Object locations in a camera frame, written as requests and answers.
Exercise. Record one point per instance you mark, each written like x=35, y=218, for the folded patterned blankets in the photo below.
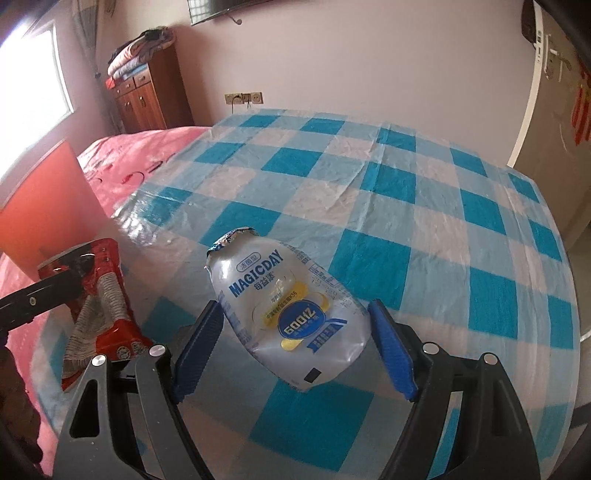
x=134, y=55

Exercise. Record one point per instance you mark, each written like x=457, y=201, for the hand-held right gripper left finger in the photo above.
x=198, y=346

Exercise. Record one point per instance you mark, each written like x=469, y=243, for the black wall television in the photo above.
x=207, y=9

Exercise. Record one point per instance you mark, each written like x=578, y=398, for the red plastic bin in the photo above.
x=41, y=207

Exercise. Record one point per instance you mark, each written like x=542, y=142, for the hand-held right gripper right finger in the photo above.
x=392, y=350

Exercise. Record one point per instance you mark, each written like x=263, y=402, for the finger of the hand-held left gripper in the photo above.
x=74, y=258
x=32, y=302

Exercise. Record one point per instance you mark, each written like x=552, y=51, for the red snack packet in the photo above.
x=115, y=295

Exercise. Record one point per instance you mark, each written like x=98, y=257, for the wall power socket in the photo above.
x=244, y=98

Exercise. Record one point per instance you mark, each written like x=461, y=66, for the grey patterned curtain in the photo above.
x=90, y=37

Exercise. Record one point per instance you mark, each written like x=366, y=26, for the bright window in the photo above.
x=32, y=92

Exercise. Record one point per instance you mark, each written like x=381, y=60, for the clear plastic drink bottle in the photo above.
x=286, y=314

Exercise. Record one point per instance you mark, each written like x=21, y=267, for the white panel door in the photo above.
x=545, y=138

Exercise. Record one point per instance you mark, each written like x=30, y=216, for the red knot door ornament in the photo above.
x=582, y=110

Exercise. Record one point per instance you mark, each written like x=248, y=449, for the brown wooden cabinet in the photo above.
x=157, y=97

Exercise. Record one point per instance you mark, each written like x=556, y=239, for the blue checkered plastic tablecloth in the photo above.
x=415, y=230

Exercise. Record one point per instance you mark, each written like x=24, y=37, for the pink bedspread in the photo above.
x=124, y=152

